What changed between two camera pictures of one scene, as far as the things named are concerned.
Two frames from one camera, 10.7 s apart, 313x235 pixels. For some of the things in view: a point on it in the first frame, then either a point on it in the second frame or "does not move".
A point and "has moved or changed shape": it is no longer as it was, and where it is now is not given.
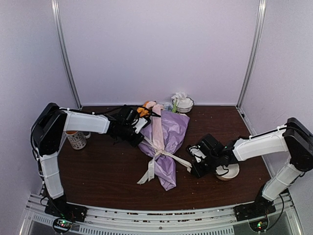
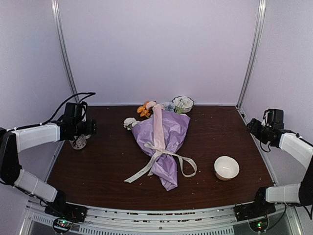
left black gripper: (139, 138) -> (91, 129)
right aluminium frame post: (253, 62) does not move
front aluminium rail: (115, 221) does not move
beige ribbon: (151, 172) has moved or changed shape
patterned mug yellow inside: (78, 138) does not move
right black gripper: (199, 173) -> (253, 128)
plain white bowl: (234, 171) does not move
